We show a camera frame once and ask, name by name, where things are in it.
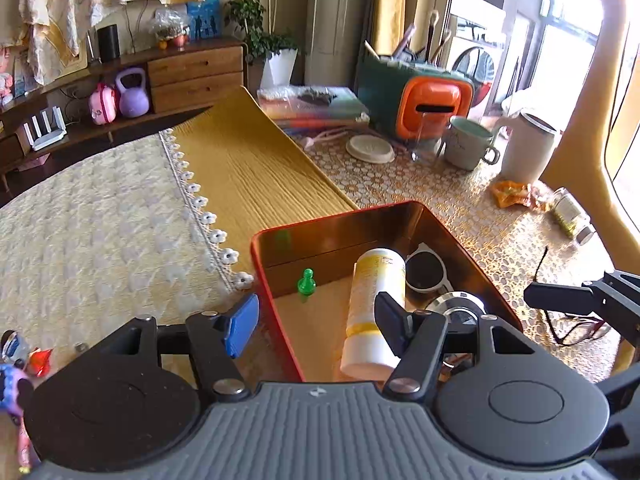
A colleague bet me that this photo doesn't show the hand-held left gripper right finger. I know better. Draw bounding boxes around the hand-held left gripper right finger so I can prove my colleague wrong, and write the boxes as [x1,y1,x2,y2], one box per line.
[374,290,548,397]

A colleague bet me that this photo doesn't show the black speaker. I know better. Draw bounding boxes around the black speaker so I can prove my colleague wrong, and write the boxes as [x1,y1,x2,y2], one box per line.
[96,24,121,62]

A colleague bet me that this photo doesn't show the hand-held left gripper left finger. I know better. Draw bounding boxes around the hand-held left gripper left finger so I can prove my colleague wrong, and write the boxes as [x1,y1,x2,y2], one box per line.
[97,292,261,403]

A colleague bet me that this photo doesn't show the pink plastic utensil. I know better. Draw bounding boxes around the pink plastic utensil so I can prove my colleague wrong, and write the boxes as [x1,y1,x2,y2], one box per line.
[302,127,351,148]

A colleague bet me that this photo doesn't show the white bottle yellow label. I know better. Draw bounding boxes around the white bottle yellow label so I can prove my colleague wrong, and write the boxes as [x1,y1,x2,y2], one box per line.
[340,247,407,380]

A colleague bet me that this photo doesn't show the white router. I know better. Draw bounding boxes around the white router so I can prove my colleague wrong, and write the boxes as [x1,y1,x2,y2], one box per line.
[22,106,67,151]

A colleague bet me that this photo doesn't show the dark framed eyeglasses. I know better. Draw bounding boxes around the dark framed eyeglasses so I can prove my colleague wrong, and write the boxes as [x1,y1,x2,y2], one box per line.
[531,246,613,347]

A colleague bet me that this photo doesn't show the potted green tree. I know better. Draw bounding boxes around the potted green tree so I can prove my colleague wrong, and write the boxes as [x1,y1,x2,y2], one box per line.
[207,0,306,88]

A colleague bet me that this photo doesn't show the purple spiky toy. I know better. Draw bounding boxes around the purple spiky toy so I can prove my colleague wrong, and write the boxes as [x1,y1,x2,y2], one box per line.
[0,364,33,425]

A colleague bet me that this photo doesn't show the pink pen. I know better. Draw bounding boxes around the pink pen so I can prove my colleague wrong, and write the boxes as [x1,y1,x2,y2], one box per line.
[391,23,418,58]

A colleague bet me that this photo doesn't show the wooden television stand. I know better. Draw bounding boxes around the wooden television stand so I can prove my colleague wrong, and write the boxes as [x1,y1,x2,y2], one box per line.
[0,37,248,181]

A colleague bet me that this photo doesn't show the washing machine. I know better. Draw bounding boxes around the washing machine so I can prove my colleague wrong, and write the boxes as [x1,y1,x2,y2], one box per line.
[447,12,506,106]

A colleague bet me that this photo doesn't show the round silver tin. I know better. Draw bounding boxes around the round silver tin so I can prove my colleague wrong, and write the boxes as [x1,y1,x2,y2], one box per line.
[425,290,488,331]

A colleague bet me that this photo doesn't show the pink doll bouquet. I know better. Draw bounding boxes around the pink doll bouquet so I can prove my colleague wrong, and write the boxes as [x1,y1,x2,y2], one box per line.
[0,45,16,106]

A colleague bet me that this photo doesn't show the clear drinking glass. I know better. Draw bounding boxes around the clear drinking glass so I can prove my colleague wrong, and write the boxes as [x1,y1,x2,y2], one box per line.
[411,110,448,162]

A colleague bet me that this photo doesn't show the white standing air conditioner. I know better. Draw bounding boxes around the white standing air conditioner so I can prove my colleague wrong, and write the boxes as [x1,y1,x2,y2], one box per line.
[304,0,381,93]

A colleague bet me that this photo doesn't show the red tin box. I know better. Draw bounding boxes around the red tin box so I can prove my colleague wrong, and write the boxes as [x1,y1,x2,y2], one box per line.
[250,200,525,383]

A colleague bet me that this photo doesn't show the clear bag of fruit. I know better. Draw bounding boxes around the clear bag of fruit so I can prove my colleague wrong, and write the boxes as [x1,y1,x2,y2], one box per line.
[150,7,193,51]

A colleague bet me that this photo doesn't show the orange snack wrapper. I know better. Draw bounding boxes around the orange snack wrapper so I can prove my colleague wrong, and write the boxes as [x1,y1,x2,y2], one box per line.
[490,180,551,211]

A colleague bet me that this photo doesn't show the pale green mug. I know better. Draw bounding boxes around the pale green mug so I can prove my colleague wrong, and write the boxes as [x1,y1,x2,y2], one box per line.
[442,116,502,171]

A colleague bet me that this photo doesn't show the yellow chair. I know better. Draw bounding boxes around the yellow chair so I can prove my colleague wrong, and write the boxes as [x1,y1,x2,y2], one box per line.
[540,0,640,386]

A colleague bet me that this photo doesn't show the white sunglasses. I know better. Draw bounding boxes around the white sunglasses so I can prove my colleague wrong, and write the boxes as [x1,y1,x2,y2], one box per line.
[404,242,456,295]

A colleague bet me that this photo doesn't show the green pawn piece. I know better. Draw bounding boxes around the green pawn piece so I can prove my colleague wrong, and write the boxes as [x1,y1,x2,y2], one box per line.
[296,268,317,303]

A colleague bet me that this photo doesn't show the white round lid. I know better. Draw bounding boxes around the white round lid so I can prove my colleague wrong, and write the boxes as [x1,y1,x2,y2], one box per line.
[346,134,396,163]

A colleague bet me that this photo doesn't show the small red toy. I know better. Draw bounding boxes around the small red toy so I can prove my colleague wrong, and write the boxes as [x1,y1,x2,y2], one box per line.
[27,349,53,378]

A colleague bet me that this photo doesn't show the green orange desktop organizer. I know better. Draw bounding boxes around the green orange desktop organizer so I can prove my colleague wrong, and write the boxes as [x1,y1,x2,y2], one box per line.
[356,52,475,143]

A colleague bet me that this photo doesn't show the small glass jar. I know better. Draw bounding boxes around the small glass jar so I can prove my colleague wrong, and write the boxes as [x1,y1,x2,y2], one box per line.
[550,187,597,246]

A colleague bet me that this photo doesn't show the white insulated cup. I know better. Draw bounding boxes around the white insulated cup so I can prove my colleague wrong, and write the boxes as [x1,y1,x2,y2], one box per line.
[492,108,562,184]

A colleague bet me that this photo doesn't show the pink toy suitcase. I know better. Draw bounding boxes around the pink toy suitcase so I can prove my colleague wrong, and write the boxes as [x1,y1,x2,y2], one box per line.
[88,83,121,126]

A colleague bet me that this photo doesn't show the floral cloth cover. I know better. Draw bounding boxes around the floral cloth cover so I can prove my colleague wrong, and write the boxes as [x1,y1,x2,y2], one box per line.
[17,0,211,86]

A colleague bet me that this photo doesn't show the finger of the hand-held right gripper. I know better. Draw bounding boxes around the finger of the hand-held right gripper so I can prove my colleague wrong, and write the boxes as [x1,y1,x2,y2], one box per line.
[524,269,640,348]

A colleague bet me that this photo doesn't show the purple kettlebell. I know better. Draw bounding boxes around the purple kettlebell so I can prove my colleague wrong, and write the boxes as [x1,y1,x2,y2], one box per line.
[115,67,151,118]

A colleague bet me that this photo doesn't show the stack of books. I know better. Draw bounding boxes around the stack of books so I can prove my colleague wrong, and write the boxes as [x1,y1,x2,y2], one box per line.
[257,85,371,133]

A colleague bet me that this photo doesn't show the yellow curtain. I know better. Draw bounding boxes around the yellow curtain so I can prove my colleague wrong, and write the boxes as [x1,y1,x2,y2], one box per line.
[372,0,408,56]

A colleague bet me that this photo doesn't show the small white blue toy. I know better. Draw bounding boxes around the small white blue toy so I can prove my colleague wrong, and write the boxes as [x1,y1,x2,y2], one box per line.
[0,330,31,368]

